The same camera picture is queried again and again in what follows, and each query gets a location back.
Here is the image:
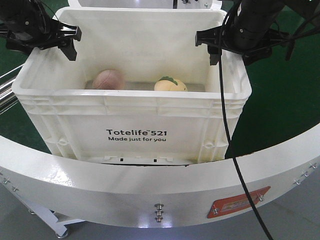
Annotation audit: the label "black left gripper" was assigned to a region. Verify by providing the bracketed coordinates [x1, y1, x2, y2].
[0, 0, 82, 61]

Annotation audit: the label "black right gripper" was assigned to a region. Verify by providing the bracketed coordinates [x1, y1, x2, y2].
[195, 0, 290, 66]

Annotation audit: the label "pink plush ball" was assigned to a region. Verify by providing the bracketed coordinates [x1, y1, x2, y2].
[92, 70, 125, 90]

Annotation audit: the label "yellow mango plush toy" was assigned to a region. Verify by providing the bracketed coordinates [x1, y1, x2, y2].
[154, 76, 188, 92]

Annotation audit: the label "white plastic tote box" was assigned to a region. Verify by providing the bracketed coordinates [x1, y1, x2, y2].
[12, 7, 252, 165]

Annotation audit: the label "steel conveyor rollers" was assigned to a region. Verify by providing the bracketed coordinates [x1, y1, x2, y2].
[0, 64, 23, 114]

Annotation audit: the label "white outer conveyor rim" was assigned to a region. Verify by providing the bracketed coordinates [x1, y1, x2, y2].
[0, 126, 320, 228]

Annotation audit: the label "red label plate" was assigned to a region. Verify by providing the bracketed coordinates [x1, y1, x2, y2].
[207, 186, 271, 219]

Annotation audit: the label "white conveyor leg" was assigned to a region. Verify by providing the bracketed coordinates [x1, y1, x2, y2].
[13, 192, 84, 239]

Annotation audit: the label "black cable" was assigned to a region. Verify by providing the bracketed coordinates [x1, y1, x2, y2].
[216, 7, 275, 240]

